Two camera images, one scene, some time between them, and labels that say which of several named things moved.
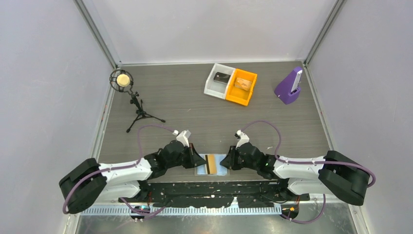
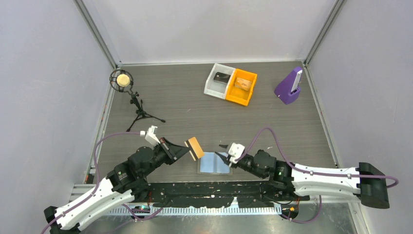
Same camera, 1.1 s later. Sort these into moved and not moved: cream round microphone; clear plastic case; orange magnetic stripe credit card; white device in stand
Moved: orange magnetic stripe credit card
Not moved: white device in stand; clear plastic case; cream round microphone
